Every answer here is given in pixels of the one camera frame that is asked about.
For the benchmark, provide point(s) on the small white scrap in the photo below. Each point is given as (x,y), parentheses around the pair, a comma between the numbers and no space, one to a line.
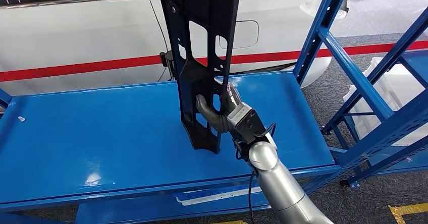
(21,119)

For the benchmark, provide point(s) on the blue metal shelf rack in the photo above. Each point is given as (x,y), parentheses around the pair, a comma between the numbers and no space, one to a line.
(100,142)
(419,60)

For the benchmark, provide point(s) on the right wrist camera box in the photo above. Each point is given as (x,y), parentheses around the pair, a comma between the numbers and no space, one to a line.
(244,119)

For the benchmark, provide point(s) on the black plastic car part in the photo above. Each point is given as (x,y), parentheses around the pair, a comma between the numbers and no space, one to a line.
(197,75)

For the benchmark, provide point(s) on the white plastic crate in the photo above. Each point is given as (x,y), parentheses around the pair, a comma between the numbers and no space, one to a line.
(409,92)
(207,198)

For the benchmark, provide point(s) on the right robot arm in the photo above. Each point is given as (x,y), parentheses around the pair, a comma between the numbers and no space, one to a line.
(281,189)

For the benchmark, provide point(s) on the white car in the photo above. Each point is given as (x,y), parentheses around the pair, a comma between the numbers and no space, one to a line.
(83,32)

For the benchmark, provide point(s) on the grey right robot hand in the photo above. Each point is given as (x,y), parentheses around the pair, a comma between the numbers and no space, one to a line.
(215,120)

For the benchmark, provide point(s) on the black stanchion post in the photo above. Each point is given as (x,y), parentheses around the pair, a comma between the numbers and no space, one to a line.
(166,60)

